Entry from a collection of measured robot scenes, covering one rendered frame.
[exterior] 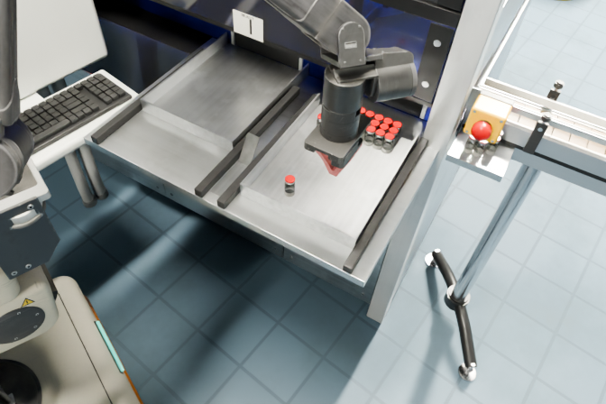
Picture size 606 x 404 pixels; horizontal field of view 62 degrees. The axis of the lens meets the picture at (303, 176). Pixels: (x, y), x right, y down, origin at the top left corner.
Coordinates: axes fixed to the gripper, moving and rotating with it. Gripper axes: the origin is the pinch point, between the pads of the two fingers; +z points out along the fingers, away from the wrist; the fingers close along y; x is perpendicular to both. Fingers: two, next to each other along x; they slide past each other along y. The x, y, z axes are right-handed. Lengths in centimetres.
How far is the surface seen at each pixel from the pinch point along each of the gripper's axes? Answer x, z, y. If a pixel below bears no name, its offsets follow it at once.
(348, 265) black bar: -6.7, 18.3, -3.7
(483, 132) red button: -17.8, 8.2, 32.6
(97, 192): 99, 84, 15
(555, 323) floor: -65, 110, 70
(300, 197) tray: 9.4, 19.9, 6.5
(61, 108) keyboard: 77, 24, 3
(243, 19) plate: 43, 4, 35
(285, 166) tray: 16.8, 19.9, 12.3
